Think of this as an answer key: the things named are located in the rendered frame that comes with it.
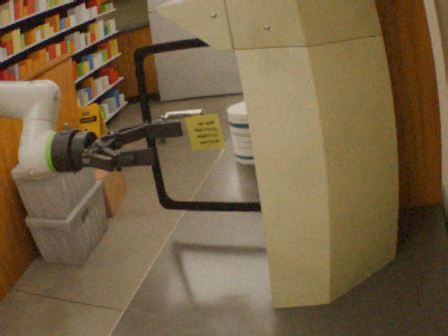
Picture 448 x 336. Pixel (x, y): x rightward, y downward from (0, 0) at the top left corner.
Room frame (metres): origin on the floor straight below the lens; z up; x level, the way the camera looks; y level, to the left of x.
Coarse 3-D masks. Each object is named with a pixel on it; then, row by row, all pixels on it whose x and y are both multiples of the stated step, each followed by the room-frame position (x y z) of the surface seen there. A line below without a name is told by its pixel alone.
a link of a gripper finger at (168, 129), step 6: (150, 126) 1.11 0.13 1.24; (156, 126) 1.11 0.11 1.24; (162, 126) 1.10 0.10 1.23; (168, 126) 1.10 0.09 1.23; (174, 126) 1.09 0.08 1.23; (180, 126) 1.09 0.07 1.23; (150, 132) 1.11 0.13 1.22; (156, 132) 1.11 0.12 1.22; (162, 132) 1.10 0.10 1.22; (168, 132) 1.10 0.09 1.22; (174, 132) 1.09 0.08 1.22; (180, 132) 1.09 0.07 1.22; (150, 138) 1.11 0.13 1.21
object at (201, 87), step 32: (160, 64) 1.24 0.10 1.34; (192, 64) 1.21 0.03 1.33; (224, 64) 1.18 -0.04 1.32; (160, 96) 1.25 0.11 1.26; (192, 96) 1.21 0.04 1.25; (224, 96) 1.18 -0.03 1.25; (192, 128) 1.22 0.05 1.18; (224, 128) 1.19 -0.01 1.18; (160, 160) 1.26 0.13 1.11; (192, 160) 1.22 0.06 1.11; (224, 160) 1.19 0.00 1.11; (192, 192) 1.23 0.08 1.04; (224, 192) 1.20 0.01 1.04; (256, 192) 1.17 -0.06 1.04
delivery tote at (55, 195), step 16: (16, 176) 2.83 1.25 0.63; (48, 176) 2.75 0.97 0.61; (64, 176) 2.86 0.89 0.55; (80, 176) 3.06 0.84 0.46; (32, 192) 2.82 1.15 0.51; (48, 192) 2.77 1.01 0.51; (64, 192) 2.83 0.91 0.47; (80, 192) 3.04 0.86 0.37; (32, 208) 2.84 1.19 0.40; (48, 208) 2.80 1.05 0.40; (64, 208) 2.80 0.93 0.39
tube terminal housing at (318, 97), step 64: (256, 0) 0.83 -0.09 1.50; (320, 0) 0.84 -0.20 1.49; (256, 64) 0.83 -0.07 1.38; (320, 64) 0.82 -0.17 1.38; (384, 64) 0.90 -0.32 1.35; (256, 128) 0.84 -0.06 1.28; (320, 128) 0.81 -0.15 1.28; (384, 128) 0.89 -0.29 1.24; (320, 192) 0.81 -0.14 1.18; (384, 192) 0.88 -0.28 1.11; (320, 256) 0.82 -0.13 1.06; (384, 256) 0.88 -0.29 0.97
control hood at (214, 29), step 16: (176, 0) 0.96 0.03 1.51; (192, 0) 0.86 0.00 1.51; (208, 0) 0.85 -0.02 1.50; (224, 0) 0.85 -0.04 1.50; (176, 16) 0.87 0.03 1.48; (192, 16) 0.86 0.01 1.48; (208, 16) 0.85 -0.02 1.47; (224, 16) 0.84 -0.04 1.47; (192, 32) 0.86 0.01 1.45; (208, 32) 0.85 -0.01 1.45; (224, 32) 0.85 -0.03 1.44; (224, 48) 0.85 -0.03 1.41
